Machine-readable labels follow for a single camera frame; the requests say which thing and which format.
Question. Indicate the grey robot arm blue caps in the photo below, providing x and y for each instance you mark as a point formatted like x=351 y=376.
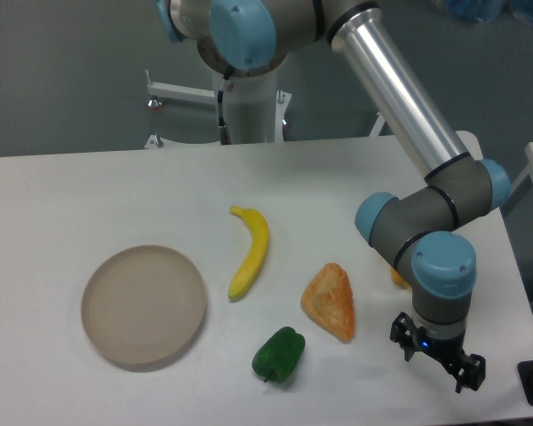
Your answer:
x=416 y=235

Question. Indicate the yellow pepper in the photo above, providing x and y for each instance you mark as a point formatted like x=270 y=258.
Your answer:
x=398 y=280

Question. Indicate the green toy pepper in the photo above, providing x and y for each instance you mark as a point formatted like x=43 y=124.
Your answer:
x=278 y=357

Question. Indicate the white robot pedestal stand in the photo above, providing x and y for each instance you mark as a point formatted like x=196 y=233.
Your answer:
x=252 y=110

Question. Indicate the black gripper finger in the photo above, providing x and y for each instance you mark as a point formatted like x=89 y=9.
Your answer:
x=406 y=334
x=469 y=371

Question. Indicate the beige round plate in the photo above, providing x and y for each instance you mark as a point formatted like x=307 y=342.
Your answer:
x=143 y=307

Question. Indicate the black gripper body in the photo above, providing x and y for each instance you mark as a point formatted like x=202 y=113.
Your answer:
x=442 y=342

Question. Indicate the orange toy pastry wedge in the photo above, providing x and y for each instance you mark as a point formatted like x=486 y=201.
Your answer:
x=328 y=301

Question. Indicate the yellow toy banana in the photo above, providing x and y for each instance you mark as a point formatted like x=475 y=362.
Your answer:
x=251 y=265

